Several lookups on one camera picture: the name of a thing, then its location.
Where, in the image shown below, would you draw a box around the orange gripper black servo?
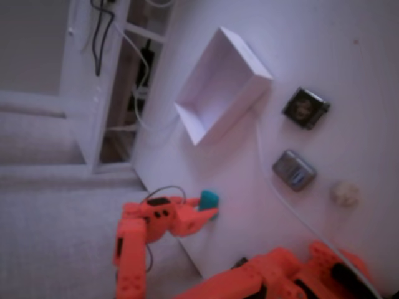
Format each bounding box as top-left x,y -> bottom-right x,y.
142,197 -> 219,244

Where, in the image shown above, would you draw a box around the green cube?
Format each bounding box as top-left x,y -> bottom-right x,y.
198,189 -> 221,221

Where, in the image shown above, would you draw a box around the white cardboard bin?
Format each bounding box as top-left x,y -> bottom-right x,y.
173,26 -> 274,146

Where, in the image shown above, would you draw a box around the grey plastic case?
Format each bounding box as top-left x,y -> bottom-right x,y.
271,149 -> 318,193

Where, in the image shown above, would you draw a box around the black square coin case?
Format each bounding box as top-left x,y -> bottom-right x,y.
281,86 -> 331,131

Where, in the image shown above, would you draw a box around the beige small figurine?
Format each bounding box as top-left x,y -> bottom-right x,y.
330,180 -> 361,207

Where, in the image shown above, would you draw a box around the black plug adapter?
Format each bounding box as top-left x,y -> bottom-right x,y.
137,39 -> 156,94

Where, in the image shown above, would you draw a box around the white shelf unit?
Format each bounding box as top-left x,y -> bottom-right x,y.
60,0 -> 175,174

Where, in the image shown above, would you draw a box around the thin servo wire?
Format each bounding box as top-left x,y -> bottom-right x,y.
143,186 -> 188,275

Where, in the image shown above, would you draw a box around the white cable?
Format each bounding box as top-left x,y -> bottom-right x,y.
113,21 -> 383,299

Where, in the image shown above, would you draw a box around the black thick cable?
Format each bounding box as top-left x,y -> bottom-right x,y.
90,0 -> 115,77

